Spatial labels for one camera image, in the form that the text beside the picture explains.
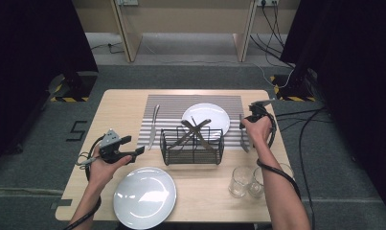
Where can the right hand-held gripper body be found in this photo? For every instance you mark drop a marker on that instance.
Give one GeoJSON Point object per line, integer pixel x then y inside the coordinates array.
{"type": "Point", "coordinates": [261, 111]}

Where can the black curtain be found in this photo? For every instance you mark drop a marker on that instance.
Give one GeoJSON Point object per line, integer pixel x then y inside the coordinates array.
{"type": "Point", "coordinates": [27, 64]}
{"type": "Point", "coordinates": [356, 80]}

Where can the person's left hand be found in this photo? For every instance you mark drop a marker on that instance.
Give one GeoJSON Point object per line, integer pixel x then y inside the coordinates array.
{"type": "Point", "coordinates": [104, 174]}

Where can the striped grey placemat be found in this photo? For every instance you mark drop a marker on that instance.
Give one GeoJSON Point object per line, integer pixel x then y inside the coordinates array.
{"type": "Point", "coordinates": [171, 107]}

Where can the stand base with hazard tape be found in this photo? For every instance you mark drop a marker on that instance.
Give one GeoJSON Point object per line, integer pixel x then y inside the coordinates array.
{"type": "Point", "coordinates": [292, 91]}
{"type": "Point", "coordinates": [75, 89]}

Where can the white wall socket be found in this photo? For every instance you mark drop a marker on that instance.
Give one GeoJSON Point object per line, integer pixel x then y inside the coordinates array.
{"type": "Point", "coordinates": [267, 2]}
{"type": "Point", "coordinates": [126, 2]}

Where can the person's right hand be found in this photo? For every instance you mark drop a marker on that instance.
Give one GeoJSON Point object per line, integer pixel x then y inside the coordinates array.
{"type": "Point", "coordinates": [261, 134]}

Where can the white round plate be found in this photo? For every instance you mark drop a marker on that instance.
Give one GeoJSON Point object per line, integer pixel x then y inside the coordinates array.
{"type": "Point", "coordinates": [144, 198]}
{"type": "Point", "coordinates": [206, 113]}

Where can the light wooden desk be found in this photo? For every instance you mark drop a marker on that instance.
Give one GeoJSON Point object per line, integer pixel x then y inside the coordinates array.
{"type": "Point", "coordinates": [187, 19]}

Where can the grey tape piece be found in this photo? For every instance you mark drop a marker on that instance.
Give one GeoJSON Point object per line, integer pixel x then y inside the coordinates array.
{"type": "Point", "coordinates": [61, 203]}

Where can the silver table knife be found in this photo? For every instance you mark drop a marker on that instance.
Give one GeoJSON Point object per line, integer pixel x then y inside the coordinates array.
{"type": "Point", "coordinates": [153, 131]}

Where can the silver cutlery piece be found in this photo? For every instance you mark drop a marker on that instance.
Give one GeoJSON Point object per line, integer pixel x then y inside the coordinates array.
{"type": "Point", "coordinates": [204, 123]}
{"type": "Point", "coordinates": [193, 121]}
{"type": "Point", "coordinates": [193, 131]}

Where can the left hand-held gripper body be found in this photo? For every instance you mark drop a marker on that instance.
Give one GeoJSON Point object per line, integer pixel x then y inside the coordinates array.
{"type": "Point", "coordinates": [112, 150]}

